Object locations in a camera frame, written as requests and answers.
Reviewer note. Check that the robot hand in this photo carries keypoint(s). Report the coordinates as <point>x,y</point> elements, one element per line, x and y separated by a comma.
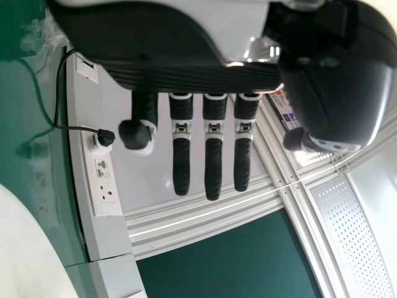
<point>186,46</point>

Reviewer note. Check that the colourful label sticker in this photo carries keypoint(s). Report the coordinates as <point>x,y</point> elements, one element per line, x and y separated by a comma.
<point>288,121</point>

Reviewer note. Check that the white-and-orange plug adapter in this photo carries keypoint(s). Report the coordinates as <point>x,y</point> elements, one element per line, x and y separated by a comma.
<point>99,150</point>

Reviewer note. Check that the clear plastic wrap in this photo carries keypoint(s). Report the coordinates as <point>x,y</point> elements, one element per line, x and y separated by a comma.
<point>46,34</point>

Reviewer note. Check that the white partition panel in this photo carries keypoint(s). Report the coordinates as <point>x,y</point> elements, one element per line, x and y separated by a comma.
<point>139,186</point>

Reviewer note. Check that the white socket strip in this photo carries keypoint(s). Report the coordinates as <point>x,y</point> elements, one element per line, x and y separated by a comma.
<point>105,192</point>

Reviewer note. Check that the frosted white panel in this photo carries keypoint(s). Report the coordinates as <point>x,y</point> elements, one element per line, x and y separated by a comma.
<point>381,186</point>

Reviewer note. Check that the perforated metal panel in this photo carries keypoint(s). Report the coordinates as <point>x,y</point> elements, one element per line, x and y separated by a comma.
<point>350,232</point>

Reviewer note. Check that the small white wall socket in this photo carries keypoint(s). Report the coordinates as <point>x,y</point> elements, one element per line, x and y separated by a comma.
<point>88,73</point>

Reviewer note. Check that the aluminium frame rail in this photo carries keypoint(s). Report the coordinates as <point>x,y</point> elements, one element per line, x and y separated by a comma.
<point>316,248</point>
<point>201,217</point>
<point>347,163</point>

